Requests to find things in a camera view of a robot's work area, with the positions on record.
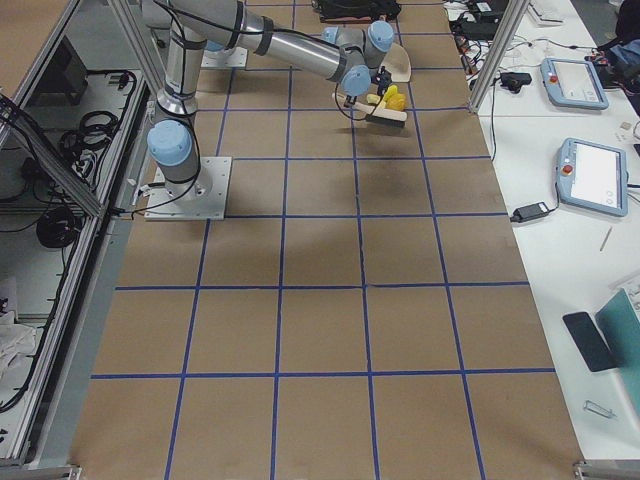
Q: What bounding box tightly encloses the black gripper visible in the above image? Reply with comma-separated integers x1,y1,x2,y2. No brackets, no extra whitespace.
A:
374,67,391,97

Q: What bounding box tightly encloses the beige plastic dustpan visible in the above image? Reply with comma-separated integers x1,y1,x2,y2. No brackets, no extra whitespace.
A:
381,43,412,83

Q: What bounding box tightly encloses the orange bread roll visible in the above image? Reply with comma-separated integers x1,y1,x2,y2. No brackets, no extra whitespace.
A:
383,93,407,112

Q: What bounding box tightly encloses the white hand brush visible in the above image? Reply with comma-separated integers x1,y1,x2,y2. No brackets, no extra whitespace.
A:
332,93,407,128

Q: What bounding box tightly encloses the black trash bin bag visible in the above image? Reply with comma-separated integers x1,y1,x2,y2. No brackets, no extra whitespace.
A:
311,0,402,23

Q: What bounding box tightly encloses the black webcam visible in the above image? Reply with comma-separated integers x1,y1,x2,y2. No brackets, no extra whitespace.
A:
500,72,532,94

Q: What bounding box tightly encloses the far teach pendant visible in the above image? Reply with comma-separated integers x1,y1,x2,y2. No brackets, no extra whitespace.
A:
540,57,609,110

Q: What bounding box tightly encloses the teach pendant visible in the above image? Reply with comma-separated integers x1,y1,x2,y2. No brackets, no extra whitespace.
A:
540,57,609,110
555,138,628,217

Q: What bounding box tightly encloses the black power brick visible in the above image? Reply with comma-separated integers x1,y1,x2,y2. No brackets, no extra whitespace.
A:
510,202,559,224

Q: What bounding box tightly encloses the near teach pendant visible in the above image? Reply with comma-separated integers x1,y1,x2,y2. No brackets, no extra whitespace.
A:
555,138,628,217

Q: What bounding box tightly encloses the grey pen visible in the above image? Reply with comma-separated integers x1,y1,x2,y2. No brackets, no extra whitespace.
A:
599,226,613,252

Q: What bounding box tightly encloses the teal notebook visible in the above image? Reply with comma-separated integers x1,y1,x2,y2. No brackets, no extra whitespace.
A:
596,289,639,413

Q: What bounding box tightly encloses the black smartphone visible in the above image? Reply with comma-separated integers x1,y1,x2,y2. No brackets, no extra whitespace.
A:
562,312,617,372

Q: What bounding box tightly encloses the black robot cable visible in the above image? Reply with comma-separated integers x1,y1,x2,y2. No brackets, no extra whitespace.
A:
343,89,381,124

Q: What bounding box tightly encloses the aluminium frame post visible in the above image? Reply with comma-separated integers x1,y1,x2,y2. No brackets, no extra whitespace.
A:
468,0,528,114

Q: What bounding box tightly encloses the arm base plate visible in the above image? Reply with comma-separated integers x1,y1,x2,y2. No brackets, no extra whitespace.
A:
143,157,232,221

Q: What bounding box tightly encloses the aluminium side frame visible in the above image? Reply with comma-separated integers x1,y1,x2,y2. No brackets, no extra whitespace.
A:
1,1,158,470

